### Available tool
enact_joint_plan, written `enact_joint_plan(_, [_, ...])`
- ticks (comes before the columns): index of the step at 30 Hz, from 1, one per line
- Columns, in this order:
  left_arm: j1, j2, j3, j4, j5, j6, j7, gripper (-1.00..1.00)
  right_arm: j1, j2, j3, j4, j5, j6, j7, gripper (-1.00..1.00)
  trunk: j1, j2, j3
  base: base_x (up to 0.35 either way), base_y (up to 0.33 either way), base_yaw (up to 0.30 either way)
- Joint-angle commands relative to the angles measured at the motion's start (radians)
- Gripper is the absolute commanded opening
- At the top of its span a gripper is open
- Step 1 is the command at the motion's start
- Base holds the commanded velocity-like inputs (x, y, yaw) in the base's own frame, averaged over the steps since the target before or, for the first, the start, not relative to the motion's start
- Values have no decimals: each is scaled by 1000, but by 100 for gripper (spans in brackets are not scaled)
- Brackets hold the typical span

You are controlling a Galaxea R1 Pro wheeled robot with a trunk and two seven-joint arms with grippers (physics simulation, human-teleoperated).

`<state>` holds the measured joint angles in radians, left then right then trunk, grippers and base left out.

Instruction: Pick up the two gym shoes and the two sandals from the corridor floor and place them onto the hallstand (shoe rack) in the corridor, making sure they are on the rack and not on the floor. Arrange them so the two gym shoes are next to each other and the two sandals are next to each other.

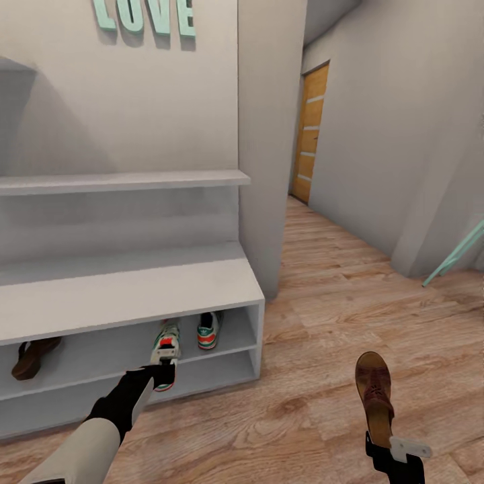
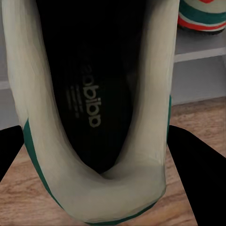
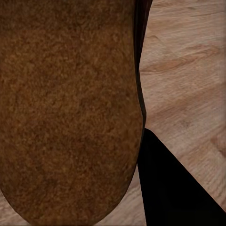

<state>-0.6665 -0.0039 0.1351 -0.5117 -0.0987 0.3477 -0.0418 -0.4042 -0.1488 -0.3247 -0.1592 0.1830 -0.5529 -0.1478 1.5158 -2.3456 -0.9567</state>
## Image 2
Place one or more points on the gym shoe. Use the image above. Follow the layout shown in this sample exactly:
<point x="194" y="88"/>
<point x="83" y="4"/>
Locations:
<point x="206" y="17"/>
<point x="91" y="81"/>

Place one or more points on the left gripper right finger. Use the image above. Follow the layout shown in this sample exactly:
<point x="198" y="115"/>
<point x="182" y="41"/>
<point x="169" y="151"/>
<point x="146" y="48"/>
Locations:
<point x="203" y="174"/>

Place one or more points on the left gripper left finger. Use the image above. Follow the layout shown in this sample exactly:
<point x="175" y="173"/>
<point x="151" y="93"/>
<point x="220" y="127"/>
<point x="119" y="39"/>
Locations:
<point x="11" y="141"/>

